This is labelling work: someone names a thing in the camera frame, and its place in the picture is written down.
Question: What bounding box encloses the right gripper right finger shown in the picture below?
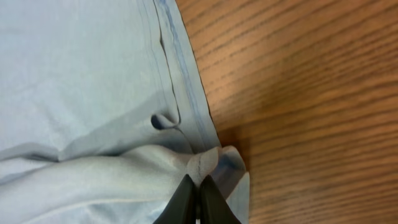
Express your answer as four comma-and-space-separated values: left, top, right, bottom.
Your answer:
199, 175, 241, 224

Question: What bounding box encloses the light blue printed t-shirt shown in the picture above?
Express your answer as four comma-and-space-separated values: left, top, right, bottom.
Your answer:
1, 0, 250, 223

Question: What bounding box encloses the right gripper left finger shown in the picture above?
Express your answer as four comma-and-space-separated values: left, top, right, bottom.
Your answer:
154, 174, 196, 224

